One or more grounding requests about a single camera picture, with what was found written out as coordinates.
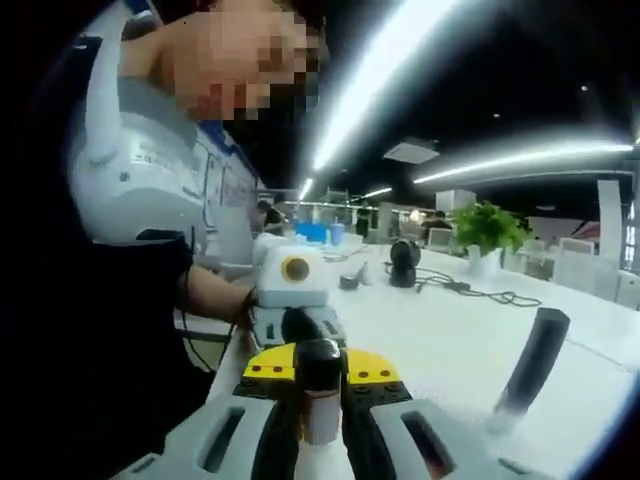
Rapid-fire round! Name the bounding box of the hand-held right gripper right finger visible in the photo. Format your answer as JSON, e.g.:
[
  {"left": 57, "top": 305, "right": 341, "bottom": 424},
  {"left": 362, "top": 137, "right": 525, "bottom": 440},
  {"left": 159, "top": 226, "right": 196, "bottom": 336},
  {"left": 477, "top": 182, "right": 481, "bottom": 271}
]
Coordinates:
[{"left": 340, "top": 347, "right": 544, "bottom": 480}]

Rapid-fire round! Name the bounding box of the blue and white wall poster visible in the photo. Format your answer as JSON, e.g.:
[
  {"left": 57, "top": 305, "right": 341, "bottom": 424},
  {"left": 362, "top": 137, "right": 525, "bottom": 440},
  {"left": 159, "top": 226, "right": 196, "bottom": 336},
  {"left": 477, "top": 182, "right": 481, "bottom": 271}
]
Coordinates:
[{"left": 197, "top": 122, "right": 266, "bottom": 236}]

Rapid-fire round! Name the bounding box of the white chest-worn device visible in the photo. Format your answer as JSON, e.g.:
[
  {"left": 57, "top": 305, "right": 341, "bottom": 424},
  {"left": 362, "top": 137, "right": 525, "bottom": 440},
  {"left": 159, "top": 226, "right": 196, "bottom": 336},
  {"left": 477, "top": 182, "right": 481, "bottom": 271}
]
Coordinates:
[{"left": 67, "top": 34, "right": 226, "bottom": 246}]

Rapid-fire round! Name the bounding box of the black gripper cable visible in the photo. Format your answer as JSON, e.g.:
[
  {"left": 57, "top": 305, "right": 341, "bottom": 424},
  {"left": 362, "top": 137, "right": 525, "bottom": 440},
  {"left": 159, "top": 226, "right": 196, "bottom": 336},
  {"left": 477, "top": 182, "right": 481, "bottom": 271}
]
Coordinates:
[{"left": 212, "top": 319, "right": 239, "bottom": 374}]

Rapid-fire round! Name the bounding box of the ceiling air vent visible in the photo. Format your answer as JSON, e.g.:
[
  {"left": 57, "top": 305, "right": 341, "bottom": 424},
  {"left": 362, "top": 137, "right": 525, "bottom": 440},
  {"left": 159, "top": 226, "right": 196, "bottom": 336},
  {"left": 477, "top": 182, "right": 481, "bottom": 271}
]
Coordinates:
[{"left": 383, "top": 139, "right": 441, "bottom": 164}]

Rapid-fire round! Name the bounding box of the green potted plant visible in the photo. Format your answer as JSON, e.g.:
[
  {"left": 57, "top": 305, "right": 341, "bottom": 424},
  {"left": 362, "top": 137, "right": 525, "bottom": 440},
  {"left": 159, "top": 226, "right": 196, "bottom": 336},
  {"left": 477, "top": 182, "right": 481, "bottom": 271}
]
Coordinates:
[{"left": 449, "top": 200, "right": 531, "bottom": 279}]

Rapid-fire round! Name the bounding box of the tall dark bottle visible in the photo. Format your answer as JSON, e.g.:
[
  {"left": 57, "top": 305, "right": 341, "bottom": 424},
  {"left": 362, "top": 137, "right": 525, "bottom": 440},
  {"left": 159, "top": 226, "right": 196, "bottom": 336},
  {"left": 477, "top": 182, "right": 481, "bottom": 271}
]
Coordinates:
[{"left": 487, "top": 307, "right": 571, "bottom": 434}]

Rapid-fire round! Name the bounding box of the row of white office chairs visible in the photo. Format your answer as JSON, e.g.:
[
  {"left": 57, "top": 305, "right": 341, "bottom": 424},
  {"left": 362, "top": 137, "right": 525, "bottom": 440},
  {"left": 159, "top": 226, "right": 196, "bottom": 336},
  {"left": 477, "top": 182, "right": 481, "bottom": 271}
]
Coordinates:
[{"left": 519, "top": 234, "right": 640, "bottom": 301}]

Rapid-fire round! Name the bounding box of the person's black shirt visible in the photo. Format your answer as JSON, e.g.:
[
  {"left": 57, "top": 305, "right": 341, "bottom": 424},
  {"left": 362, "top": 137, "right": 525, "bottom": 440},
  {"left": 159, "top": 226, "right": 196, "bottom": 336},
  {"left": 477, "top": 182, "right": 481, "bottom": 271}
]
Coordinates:
[{"left": 19, "top": 227, "right": 251, "bottom": 480}]

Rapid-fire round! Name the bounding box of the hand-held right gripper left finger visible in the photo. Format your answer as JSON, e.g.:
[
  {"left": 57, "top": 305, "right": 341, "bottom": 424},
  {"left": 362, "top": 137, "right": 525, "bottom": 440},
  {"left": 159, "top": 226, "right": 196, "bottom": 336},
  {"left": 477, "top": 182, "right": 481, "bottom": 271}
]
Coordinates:
[{"left": 112, "top": 341, "right": 301, "bottom": 480}]

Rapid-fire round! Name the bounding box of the long ceiling light strip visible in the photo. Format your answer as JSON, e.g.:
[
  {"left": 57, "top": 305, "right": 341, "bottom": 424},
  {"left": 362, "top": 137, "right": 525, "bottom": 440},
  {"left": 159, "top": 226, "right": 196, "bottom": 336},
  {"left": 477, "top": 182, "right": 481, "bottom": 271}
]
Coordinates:
[
  {"left": 412, "top": 142, "right": 636, "bottom": 185},
  {"left": 312, "top": 0, "right": 466, "bottom": 174}
]

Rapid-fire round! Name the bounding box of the metal shelving rack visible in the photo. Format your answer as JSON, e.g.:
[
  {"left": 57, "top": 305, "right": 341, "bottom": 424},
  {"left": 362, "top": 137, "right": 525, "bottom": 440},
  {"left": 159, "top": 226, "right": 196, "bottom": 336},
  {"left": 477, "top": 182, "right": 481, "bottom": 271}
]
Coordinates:
[{"left": 324, "top": 187, "right": 364, "bottom": 207}]

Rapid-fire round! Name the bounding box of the white table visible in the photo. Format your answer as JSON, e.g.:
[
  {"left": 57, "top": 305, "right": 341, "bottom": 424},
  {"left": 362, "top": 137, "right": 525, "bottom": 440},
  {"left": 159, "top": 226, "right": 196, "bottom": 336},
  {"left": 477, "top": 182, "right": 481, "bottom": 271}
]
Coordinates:
[{"left": 119, "top": 239, "right": 640, "bottom": 480}]

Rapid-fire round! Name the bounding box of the person's left hand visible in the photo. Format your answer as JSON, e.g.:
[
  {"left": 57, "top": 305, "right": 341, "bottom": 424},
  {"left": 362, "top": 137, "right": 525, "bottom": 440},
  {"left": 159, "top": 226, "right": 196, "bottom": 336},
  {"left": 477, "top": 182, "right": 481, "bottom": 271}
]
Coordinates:
[{"left": 233, "top": 305, "right": 262, "bottom": 357}]

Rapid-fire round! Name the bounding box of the black power cable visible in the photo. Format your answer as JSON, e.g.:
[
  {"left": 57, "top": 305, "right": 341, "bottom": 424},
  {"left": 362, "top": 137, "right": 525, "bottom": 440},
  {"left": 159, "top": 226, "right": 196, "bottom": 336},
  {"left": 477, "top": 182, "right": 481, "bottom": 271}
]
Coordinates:
[{"left": 384, "top": 264, "right": 544, "bottom": 307}]

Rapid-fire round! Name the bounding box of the blue plastic box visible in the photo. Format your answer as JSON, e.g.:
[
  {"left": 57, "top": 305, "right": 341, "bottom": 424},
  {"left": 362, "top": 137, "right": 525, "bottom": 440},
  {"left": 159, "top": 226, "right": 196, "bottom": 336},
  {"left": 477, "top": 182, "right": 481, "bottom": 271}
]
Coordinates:
[{"left": 294, "top": 223, "right": 329, "bottom": 244}]

